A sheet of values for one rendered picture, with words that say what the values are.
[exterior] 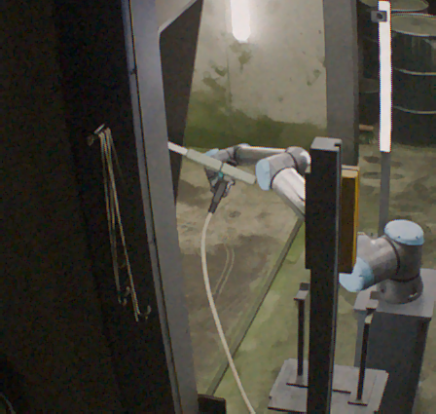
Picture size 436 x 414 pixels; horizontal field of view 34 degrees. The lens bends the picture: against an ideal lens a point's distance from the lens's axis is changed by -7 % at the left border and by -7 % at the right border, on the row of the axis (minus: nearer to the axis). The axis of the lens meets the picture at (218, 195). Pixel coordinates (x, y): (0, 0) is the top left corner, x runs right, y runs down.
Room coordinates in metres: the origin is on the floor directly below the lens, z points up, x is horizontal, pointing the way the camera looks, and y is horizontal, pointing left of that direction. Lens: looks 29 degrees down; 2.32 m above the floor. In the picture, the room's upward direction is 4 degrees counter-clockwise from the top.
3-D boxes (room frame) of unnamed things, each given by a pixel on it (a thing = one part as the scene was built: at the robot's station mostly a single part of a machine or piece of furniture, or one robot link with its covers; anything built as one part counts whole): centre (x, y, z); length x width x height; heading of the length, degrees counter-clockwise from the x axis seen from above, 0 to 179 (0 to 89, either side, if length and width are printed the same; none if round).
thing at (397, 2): (5.51, -1.51, 0.86); 0.54 x 0.54 x 0.01
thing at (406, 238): (2.19, -0.65, 0.83); 0.17 x 0.15 x 0.18; 117
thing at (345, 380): (1.56, -0.29, 0.95); 0.26 x 0.15 x 0.32; 68
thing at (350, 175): (1.46, -0.25, 1.42); 0.12 x 0.06 x 0.26; 68
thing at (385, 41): (3.42, -0.88, 1.02); 0.06 x 0.02 x 0.83; 68
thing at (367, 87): (5.19, -1.17, 0.14); 0.31 x 0.29 x 0.28; 158
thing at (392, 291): (2.19, -0.66, 0.69); 0.19 x 0.19 x 0.10
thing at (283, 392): (1.54, -0.28, 0.78); 0.31 x 0.23 x 0.01; 68
